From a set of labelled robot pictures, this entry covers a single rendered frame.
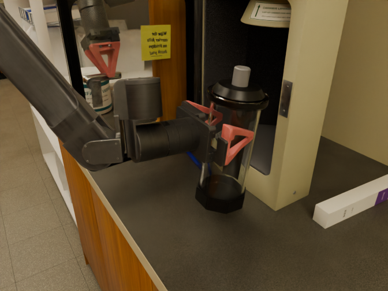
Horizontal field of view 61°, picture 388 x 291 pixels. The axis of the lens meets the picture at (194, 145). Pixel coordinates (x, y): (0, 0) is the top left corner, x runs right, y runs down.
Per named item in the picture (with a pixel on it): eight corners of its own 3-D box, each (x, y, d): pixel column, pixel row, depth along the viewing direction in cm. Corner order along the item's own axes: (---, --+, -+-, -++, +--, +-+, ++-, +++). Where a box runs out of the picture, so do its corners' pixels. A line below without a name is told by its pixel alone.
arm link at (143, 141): (121, 159, 52) (135, 168, 48) (116, 117, 50) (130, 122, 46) (160, 151, 56) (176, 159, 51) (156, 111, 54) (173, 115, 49)
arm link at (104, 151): (92, 150, 55) (83, 165, 46) (82, 80, 52) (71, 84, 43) (163, 144, 56) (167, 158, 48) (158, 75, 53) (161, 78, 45)
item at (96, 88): (103, 107, 71) (101, 81, 68) (93, 108, 69) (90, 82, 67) (100, 104, 72) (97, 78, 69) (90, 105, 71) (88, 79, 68)
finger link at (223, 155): (238, 107, 59) (194, 114, 54) (265, 122, 54) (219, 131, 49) (232, 141, 62) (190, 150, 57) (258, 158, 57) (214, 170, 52)
